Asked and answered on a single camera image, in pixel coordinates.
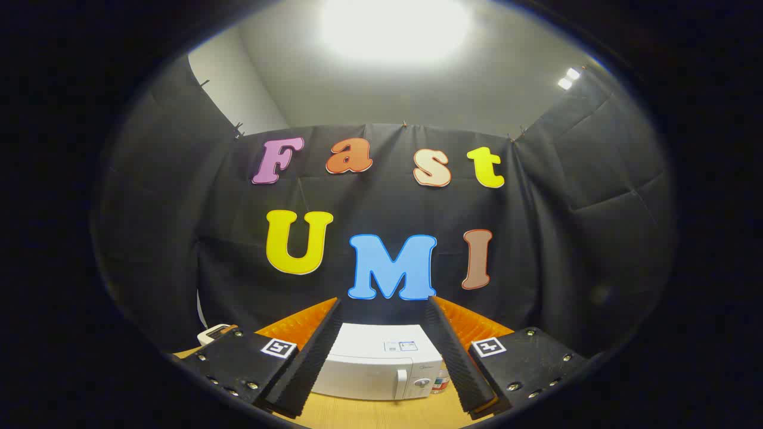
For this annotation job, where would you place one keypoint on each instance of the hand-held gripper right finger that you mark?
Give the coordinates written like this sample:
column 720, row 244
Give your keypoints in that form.
column 456, row 363

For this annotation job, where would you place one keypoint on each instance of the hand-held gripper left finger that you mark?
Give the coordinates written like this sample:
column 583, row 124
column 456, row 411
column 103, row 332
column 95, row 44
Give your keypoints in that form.
column 310, row 363

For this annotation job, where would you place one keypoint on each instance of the white microwave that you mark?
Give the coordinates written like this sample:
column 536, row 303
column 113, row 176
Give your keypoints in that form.
column 375, row 369

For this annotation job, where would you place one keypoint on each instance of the clear bottle with red label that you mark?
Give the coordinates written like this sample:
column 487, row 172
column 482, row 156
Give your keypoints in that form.
column 441, row 381

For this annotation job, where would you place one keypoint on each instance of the white toaster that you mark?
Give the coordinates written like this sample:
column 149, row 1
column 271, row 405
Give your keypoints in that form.
column 211, row 333

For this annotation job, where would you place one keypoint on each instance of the small ceiling spotlight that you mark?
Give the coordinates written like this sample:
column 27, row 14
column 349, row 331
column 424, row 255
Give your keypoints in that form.
column 569, row 78

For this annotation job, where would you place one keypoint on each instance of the bright ceiling light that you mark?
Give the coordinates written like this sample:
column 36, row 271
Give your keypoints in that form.
column 393, row 27

